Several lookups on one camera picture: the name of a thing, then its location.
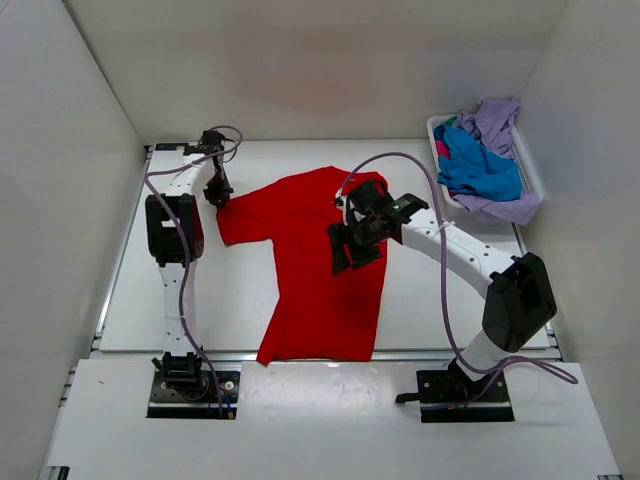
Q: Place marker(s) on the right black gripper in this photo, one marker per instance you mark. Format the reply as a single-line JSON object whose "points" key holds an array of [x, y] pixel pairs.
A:
{"points": [[339, 235]]}

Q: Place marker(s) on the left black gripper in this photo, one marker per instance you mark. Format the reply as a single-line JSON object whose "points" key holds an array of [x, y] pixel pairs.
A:
{"points": [[214, 197]]}

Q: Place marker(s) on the red t shirt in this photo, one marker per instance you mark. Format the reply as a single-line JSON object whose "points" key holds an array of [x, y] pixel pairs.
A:
{"points": [[319, 315]]}

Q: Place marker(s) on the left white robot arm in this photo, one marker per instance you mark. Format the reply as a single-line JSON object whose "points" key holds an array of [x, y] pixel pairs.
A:
{"points": [[175, 235]]}

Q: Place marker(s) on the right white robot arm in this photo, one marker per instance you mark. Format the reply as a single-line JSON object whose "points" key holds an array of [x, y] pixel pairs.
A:
{"points": [[517, 292]]}

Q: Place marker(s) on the pink garment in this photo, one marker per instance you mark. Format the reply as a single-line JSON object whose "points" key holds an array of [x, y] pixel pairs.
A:
{"points": [[442, 149]]}

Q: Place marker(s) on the blue t shirt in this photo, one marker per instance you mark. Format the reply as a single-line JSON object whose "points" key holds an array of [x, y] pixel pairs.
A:
{"points": [[471, 169]]}

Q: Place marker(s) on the lavender t shirt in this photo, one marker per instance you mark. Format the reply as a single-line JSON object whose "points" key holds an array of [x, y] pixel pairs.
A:
{"points": [[491, 127]]}

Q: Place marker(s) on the white plastic basket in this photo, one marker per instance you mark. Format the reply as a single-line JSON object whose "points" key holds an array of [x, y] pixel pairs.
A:
{"points": [[529, 178]]}

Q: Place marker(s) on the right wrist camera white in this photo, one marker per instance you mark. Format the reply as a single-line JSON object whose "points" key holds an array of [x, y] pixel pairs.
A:
{"points": [[340, 200]]}

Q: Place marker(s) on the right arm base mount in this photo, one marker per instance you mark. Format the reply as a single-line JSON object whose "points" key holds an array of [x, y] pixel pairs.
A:
{"points": [[447, 395]]}

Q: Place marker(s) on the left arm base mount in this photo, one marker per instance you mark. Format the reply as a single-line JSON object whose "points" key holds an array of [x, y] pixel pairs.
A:
{"points": [[183, 388]]}

